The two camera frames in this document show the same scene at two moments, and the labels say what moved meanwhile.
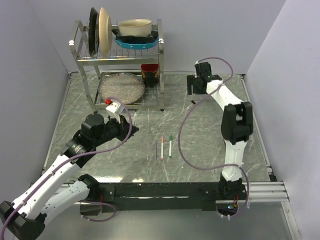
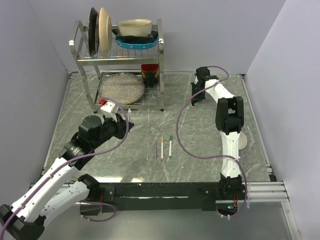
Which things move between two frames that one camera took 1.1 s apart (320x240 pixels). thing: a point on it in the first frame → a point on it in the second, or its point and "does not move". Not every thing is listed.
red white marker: x=162 y=140 does not move
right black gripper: x=191 y=80 → x=198 y=98
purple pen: x=156 y=150 does not move
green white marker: x=170 y=146 does not move
